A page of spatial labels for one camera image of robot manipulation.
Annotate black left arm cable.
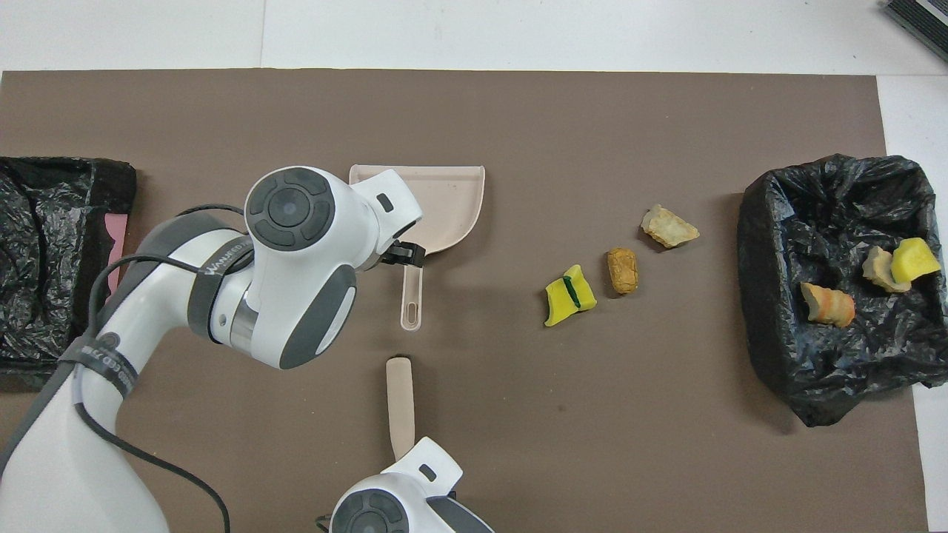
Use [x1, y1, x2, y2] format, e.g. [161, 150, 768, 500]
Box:
[74, 204, 256, 533]

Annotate beige plastic dustpan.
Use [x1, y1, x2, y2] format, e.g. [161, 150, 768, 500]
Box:
[349, 164, 487, 332]

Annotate beige hand brush black bristles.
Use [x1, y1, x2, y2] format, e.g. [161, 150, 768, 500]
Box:
[386, 357, 414, 461]

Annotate brown table mat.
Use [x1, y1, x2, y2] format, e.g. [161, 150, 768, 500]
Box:
[0, 70, 930, 533]

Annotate dark ribbed panel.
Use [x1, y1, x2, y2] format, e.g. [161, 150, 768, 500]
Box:
[880, 0, 948, 64]

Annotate pink bin with black bag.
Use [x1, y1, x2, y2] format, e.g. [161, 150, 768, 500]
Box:
[0, 155, 138, 389]

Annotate brown orange sponge chunk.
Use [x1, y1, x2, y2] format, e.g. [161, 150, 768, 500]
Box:
[607, 248, 639, 295]

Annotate bright yellow sponge chunk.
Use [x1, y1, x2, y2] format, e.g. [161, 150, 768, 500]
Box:
[890, 238, 942, 286]

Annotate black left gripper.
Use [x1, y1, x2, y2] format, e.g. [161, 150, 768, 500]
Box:
[381, 241, 427, 269]

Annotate yellow green scouring sponge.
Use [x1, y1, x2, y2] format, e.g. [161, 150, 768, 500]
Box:
[544, 264, 598, 328]

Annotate pale beige sponge chunk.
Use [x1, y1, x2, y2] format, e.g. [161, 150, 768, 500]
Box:
[800, 282, 856, 327]
[862, 246, 912, 294]
[641, 205, 701, 249]

